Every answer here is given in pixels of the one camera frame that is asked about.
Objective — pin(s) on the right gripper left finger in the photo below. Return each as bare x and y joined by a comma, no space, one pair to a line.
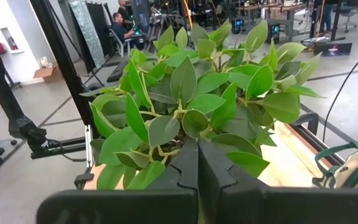
120,205

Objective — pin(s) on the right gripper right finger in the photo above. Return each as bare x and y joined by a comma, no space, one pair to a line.
275,205

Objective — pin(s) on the beige green gardening bag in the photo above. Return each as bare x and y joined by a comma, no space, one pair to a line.
353,168

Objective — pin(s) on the green plant in black pot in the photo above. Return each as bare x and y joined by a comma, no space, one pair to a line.
182,84

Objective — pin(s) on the brown cardboard box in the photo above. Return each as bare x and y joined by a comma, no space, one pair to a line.
47,74

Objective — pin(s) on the white chair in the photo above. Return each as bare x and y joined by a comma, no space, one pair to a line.
119,43

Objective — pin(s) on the black floor box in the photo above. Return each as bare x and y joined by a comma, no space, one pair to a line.
332,48

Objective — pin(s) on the black computer tower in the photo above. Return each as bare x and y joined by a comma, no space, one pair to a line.
273,32
238,26

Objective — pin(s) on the person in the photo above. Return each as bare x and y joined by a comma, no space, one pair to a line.
123,7
326,15
121,29

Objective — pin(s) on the silver patterned panel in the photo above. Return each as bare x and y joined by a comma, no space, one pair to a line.
87,31

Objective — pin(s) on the black standing panel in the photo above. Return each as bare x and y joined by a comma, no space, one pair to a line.
99,28

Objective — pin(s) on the wooden workbench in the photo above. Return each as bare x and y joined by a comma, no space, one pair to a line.
287,7

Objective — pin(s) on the black office chair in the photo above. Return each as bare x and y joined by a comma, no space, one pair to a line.
353,9

